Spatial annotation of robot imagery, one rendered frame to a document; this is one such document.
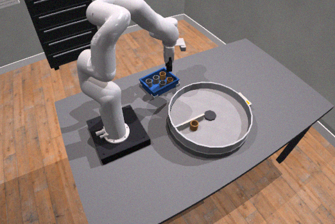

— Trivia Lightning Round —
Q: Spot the bronze bushing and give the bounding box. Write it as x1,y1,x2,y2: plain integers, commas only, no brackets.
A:
160,72,166,80
167,77,173,84
190,120,198,131

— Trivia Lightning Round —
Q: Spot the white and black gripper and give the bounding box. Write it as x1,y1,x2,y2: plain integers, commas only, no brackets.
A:
162,44,175,72

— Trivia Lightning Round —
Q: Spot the blue open-top crate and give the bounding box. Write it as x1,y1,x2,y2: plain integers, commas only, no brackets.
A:
139,67,180,96

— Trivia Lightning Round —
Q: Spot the grey metal bushing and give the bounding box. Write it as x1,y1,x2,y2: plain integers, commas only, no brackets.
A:
146,79,152,87
153,75,159,84
159,80,166,88

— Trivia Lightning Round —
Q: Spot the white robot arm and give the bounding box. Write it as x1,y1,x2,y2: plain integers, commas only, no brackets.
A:
76,0,186,144

